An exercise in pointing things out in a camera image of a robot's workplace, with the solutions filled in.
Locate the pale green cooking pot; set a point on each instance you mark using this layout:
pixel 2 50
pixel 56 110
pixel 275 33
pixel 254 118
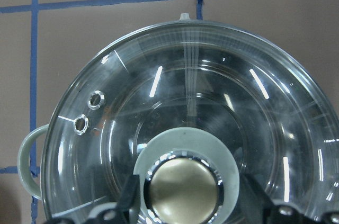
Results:
pixel 29 163

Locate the glass pot lid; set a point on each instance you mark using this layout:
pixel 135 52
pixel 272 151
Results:
pixel 190 118

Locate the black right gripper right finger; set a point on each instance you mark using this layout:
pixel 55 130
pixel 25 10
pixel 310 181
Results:
pixel 257 206

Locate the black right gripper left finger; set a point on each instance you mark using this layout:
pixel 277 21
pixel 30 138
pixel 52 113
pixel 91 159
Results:
pixel 127 208

